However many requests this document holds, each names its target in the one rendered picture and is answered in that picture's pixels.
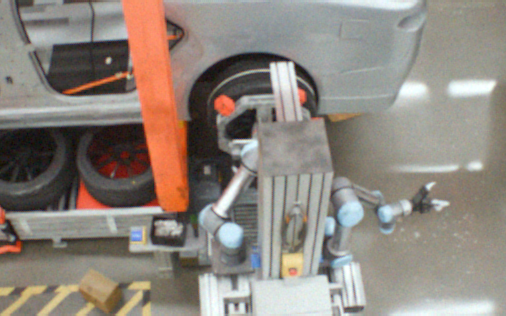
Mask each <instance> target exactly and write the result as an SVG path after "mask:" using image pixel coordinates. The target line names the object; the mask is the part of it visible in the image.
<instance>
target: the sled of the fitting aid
mask: <svg viewBox="0 0 506 316"><path fill-rule="evenodd" d="M217 165H218V166H219V185H220V186H221V188H222V194H223V193H224V191H225V190H226V188H227V187H228V185H229V183H230V181H231V179H233V172H232V171H231V155H217ZM254 202H258V192H244V193H243V195H242V196H241V198H240V199H239V201H238V202H237V203H254Z"/></svg>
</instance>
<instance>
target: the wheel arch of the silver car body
mask: <svg viewBox="0 0 506 316"><path fill-rule="evenodd" d="M240 53H244V54H245V56H246V60H247V59H252V58H254V59H255V58H276V59H280V60H284V61H287V62H291V61H292V62H293V64H294V65H295V66H297V67H298V68H300V69H301V70H302V71H303V72H304V73H305V74H306V75H307V76H308V77H309V79H310V81H311V83H312V86H313V91H314V97H315V98H316V105H317V112H318V113H319V110H320V106H321V93H320V89H319V86H317V83H316V81H315V79H314V78H313V76H312V75H311V74H310V73H309V71H308V70H307V69H306V68H304V67H303V66H302V65H301V64H299V63H298V61H296V60H294V59H292V58H289V57H287V56H284V55H281V54H278V53H273V52H267V51H247V52H240ZM237 54H239V53H236V54H232V55H229V56H226V57H227V58H226V57H224V58H221V59H218V61H217V62H215V63H213V64H212V65H210V66H209V67H207V68H206V69H205V70H204V71H203V72H201V73H200V75H199V76H198V77H197V78H196V79H195V81H194V82H193V84H192V86H190V88H189V91H188V94H187V99H186V112H187V116H188V119H189V121H190V120H191V88H192V87H193V85H194V84H196V83H198V82H213V80H214V79H215V78H216V76H217V75H218V74H219V73H221V72H222V71H223V70H224V67H223V63H224V60H225V58H226V69H227V68H229V66H231V65H232V64H235V63H237V60H236V56H237Z"/></svg>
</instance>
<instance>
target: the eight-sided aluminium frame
mask: <svg viewBox="0 0 506 316"><path fill-rule="evenodd" d="M258 107H275V100H274V95H261V96H249V95H248V96H244V97H242V98H240V100H238V101H237V102H235V112H233V113H231V114H229V115H228V116H227V117H226V116H224V115H222V114H219V115H218V116H217V127H218V141H219V148H221V149H222V150H224V151H226V152H228V153H230V154H231V150H228V143H231V141H229V140H227V139H225V127H224V125H225V124H226V123H228V122H229V121H230V120H233V119H234V118H236V117H237V116H238V115H240V114H241V113H243V112H244V111H245V110H247V108H258ZM300 109H301V115H302V120H311V116H309V112H308V111H307V110H305V109H304V108H302V107H300Z"/></svg>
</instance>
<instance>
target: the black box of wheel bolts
mask: <svg viewBox="0 0 506 316"><path fill-rule="evenodd" d="M186 234H187V229H186V223H185V218H174V217H160V216H153V218H152V222H151V227H150V231H149V237H150V238H151V241H152V245H161V246H173V248H184V245H185V240H186Z"/></svg>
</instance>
